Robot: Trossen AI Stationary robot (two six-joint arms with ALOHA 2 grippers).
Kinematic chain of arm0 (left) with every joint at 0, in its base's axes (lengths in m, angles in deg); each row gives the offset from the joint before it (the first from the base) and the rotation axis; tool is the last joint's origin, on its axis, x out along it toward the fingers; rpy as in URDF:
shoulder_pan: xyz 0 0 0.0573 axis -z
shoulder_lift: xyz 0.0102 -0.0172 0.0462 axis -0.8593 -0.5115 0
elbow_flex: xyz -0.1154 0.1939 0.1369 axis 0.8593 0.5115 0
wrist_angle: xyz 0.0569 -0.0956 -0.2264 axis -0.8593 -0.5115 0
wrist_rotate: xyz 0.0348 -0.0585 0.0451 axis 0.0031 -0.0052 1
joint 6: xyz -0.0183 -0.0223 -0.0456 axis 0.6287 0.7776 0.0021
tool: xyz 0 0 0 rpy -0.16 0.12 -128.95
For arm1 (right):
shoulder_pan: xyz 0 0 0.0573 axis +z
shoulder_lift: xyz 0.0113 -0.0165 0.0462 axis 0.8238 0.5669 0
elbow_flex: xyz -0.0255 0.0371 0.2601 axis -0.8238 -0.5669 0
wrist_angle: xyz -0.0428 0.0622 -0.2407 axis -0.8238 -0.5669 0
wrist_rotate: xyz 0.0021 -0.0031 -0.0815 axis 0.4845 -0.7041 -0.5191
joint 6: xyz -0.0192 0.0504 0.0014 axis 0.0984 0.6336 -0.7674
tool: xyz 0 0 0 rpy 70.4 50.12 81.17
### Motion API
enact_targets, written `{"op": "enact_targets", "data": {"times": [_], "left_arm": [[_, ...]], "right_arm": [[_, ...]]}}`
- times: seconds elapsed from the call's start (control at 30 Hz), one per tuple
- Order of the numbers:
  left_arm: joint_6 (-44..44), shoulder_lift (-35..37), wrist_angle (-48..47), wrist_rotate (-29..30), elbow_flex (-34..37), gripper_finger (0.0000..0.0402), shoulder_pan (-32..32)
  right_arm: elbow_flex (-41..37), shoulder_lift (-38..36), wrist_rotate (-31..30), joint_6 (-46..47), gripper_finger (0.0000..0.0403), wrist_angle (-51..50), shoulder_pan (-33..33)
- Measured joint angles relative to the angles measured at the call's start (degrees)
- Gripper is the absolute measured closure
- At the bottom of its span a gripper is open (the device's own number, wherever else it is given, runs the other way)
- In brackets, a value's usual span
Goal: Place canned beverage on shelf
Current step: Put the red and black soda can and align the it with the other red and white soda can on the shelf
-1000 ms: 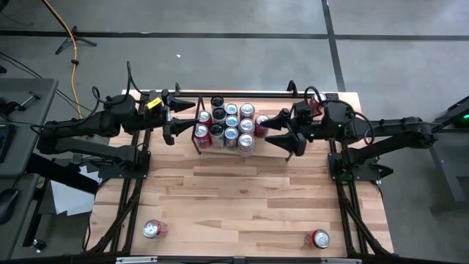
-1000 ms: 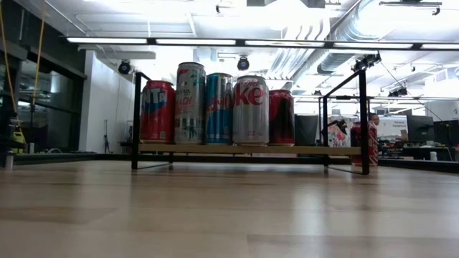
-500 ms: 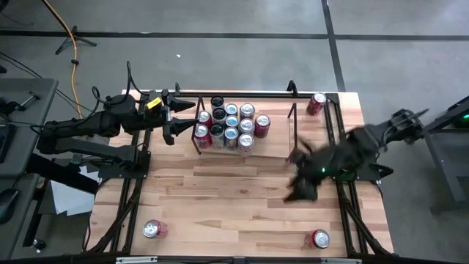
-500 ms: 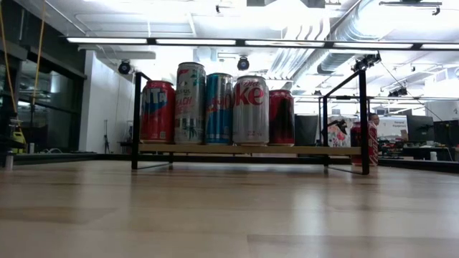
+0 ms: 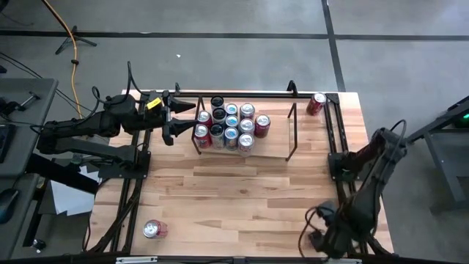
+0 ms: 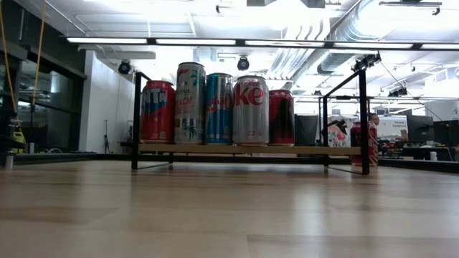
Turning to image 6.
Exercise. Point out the blue silver Red Bull can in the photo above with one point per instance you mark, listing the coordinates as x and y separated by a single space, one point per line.
218 122

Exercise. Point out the silver Diet Coke can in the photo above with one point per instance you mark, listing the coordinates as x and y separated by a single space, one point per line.
251 122

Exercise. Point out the tall white Celsius can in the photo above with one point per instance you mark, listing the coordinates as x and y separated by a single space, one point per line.
190 107

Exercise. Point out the red Coca-Cola can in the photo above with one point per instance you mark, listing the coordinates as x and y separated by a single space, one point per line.
282 118
373 143

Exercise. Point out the orange Fanta can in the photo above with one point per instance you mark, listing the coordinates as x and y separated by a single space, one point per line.
157 118

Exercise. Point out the black background robot arm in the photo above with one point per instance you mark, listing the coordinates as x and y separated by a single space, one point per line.
339 123

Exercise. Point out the black round spotlight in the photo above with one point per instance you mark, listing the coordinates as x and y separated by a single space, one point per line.
124 67
243 63

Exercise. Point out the black hanging shirt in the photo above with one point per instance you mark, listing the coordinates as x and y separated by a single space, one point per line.
306 129

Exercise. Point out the overhead LED light bar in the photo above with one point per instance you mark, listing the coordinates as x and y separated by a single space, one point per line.
195 41

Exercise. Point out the black background tripod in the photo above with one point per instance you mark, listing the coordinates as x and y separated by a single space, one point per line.
106 138

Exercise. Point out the person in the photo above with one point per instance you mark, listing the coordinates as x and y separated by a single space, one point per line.
373 119

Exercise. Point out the white printed sign board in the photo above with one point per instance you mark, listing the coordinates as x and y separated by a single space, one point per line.
394 125

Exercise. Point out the black computer monitor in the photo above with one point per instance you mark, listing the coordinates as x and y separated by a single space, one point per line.
446 132
419 127

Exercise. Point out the white cup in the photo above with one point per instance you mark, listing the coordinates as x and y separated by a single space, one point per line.
433 156

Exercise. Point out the black ceiling track light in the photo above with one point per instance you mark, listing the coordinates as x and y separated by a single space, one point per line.
409 3

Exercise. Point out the white bottle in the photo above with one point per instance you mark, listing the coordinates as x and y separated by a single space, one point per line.
9 161

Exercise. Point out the wooden shelf black frame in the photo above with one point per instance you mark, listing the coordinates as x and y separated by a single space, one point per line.
251 149

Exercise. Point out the silver ventilation duct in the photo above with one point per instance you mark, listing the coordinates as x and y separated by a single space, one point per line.
340 61

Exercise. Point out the black ceiling camera mount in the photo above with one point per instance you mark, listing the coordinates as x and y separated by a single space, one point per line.
365 61

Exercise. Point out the black metal table frame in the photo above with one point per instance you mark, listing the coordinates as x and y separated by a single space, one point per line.
71 157

